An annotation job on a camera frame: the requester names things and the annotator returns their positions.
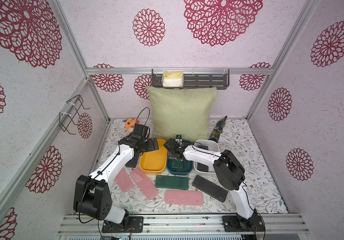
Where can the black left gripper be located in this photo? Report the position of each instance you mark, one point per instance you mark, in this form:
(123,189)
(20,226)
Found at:
(151,146)

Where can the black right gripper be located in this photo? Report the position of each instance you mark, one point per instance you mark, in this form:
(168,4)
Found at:
(173,148)

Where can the black pencil case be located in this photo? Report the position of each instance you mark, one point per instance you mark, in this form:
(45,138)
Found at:
(210,188)
(133,162)
(201,167)

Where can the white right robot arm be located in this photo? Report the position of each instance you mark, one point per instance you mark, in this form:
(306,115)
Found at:
(229,171)

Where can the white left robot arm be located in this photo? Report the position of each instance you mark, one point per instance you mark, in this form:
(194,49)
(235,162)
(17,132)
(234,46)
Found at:
(92,195)

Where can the teal storage box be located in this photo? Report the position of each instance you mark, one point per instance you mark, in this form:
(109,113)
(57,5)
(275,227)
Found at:
(188,167)

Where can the yellow storage box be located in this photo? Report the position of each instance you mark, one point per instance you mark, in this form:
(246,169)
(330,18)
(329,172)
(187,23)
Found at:
(154,162)

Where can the dark green pencil case front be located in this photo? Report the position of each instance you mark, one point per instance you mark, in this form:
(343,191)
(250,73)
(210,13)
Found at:
(172,182)

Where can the white storage box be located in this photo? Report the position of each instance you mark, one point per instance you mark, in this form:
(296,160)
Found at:
(204,154)

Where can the pink pencil case far left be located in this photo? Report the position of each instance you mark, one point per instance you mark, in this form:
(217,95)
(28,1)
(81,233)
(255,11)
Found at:
(124,181)

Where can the pink pencil case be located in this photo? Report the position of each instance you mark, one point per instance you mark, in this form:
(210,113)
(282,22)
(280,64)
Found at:
(124,181)
(144,183)
(183,197)

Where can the pink pencil case middle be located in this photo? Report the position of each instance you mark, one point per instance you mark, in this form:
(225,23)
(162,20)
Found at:
(144,183)

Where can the pink pencil case front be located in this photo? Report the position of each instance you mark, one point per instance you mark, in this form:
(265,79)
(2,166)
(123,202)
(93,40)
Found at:
(183,197)

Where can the black pencil case front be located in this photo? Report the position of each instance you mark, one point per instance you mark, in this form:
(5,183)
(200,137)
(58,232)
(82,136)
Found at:
(210,188)

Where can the orange shark plush toy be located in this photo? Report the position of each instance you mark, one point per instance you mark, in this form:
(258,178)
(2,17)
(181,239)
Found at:
(129,124)

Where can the floral table mat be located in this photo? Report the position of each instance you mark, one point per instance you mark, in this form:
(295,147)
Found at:
(236,137)

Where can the green pillow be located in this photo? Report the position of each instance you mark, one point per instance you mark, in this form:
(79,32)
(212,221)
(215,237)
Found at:
(184,112)

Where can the tissue pack on shelf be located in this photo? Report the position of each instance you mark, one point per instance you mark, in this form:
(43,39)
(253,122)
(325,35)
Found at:
(173,79)

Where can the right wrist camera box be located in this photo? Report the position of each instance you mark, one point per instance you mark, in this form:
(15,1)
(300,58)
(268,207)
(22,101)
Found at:
(179,139)

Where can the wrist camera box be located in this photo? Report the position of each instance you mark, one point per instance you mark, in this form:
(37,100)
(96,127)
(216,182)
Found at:
(179,139)
(140,132)

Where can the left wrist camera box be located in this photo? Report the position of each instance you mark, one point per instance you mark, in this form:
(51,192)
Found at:
(140,132)

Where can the black wire wall rack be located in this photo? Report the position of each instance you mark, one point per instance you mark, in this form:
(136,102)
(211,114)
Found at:
(65,119)

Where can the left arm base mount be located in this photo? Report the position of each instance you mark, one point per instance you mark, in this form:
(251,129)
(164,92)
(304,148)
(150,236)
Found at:
(128,225)

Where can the dark wall shelf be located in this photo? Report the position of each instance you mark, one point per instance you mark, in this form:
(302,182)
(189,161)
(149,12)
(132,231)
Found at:
(195,81)

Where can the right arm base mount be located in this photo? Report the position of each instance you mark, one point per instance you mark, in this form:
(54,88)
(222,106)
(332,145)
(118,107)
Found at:
(235,223)

